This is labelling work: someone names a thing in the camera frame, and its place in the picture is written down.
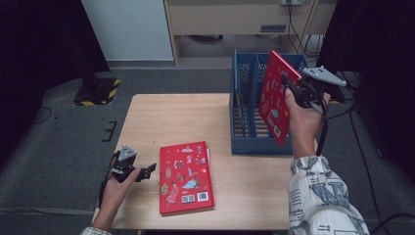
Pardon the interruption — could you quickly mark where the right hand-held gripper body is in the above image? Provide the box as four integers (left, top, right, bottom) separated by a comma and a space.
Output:
286, 66, 347, 115

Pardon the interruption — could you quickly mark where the blue perforated file rack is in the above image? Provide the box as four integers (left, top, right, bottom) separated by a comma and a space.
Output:
228, 48, 309, 157

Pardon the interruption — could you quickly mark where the person's left hand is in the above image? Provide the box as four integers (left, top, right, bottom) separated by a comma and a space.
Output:
98, 166, 143, 213

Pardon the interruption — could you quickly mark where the thick black floor cable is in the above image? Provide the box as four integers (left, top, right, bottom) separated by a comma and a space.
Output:
370, 212, 415, 235

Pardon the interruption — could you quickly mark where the thin looped floor cable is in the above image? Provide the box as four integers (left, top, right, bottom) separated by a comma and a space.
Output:
32, 106, 53, 125

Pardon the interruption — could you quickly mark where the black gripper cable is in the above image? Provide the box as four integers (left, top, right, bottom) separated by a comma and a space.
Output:
98, 151, 120, 210
315, 99, 330, 157

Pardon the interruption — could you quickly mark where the beige cabinet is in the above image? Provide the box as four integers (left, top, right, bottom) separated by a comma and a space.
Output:
162, 0, 339, 68

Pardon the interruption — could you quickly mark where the red illustrated book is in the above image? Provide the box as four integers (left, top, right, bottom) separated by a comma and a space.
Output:
159, 140, 216, 216
257, 49, 303, 147

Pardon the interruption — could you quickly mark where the person's right hand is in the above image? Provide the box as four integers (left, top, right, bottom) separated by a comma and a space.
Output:
284, 88, 332, 160

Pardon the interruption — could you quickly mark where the long black floor cable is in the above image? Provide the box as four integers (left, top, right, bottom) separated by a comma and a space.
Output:
346, 104, 385, 235

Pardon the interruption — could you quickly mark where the white panel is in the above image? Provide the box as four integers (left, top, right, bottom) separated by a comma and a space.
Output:
80, 0, 174, 63

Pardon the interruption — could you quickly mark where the bundle of hanging cables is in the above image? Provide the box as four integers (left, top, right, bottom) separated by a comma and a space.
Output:
286, 3, 326, 63

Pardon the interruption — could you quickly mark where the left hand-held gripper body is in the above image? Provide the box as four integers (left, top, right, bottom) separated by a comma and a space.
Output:
109, 145, 142, 184

